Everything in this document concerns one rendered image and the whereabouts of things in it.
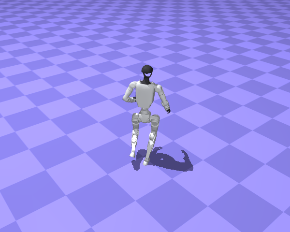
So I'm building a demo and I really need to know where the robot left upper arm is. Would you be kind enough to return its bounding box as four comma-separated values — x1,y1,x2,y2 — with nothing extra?
123,81,137,102

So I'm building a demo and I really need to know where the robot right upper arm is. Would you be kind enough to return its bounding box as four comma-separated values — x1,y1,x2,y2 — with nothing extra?
154,84,168,106

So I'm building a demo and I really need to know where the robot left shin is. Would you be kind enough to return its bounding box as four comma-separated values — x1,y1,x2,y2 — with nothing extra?
131,130,138,153

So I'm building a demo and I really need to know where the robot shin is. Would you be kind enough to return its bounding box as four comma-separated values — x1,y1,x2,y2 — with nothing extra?
145,134,157,161
131,130,138,153

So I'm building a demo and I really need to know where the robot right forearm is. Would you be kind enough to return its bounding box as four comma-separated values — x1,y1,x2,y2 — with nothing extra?
164,101,170,111

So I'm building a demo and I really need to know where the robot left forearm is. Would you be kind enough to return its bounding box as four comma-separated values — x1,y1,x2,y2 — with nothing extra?
128,97,136,103

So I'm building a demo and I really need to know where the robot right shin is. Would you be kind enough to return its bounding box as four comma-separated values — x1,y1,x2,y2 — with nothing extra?
145,134,157,161

